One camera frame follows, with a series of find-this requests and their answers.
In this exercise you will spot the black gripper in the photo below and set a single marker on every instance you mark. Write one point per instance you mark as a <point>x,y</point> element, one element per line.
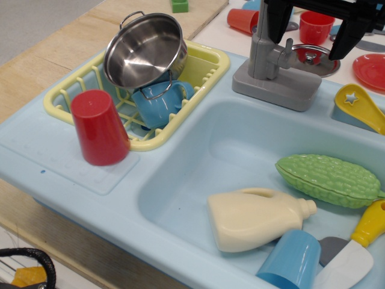
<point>360,17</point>

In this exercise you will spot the grey toy faucet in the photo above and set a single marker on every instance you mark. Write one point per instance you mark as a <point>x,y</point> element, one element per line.
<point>268,74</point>

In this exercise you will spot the red upright cup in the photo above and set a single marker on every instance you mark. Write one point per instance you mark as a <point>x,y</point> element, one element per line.
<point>315,27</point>

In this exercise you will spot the grey purple toy utensil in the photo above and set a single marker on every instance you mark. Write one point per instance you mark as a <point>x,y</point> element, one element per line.
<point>292,26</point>

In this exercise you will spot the steel pot lid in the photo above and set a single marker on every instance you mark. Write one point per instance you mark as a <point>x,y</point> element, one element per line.
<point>314,59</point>

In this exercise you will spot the grey toy knife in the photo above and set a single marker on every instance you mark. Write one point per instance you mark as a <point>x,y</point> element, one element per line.
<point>370,46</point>

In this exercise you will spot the blue toy utensil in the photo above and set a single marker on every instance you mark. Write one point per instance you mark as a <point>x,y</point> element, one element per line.
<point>379,29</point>

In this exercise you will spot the red cup lying down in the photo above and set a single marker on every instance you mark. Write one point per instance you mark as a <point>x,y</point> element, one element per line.
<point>243,20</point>

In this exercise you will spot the red plate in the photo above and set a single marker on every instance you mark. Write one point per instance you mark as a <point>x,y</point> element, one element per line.
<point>369,69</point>

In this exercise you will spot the yellow star spoon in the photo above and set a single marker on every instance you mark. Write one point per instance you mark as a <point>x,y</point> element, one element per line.
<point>353,100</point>

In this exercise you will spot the yellow dish rack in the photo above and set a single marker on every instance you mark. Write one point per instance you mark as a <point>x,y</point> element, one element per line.
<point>205,66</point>

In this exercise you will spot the green plastic block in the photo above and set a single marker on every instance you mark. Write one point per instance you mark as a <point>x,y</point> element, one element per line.
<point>180,6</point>

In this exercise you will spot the green bitter gourd toy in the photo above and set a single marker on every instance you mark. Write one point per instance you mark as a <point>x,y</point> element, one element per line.
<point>331,180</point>

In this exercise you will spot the stainless steel pot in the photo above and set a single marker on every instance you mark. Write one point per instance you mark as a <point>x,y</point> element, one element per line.
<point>148,49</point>

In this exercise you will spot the blue plastic mug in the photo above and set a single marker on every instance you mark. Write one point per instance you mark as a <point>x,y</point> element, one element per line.
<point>156,102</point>

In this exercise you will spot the cream detergent bottle toy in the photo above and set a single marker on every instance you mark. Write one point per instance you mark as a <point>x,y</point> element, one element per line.
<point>249,218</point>

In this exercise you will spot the light blue toy sink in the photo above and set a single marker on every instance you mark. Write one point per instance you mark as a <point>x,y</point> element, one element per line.
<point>143,223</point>

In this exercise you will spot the blue plastic cup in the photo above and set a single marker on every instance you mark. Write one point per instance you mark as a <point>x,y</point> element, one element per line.
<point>293,263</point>

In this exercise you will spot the red plastic cup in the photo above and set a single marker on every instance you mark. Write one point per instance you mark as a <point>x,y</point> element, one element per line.
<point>101,134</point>

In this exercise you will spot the yellow object bottom left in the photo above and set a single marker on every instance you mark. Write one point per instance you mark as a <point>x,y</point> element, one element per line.
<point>27,276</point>

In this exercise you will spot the yellow handled toy knife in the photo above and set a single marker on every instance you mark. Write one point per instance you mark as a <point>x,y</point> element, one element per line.
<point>346,262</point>

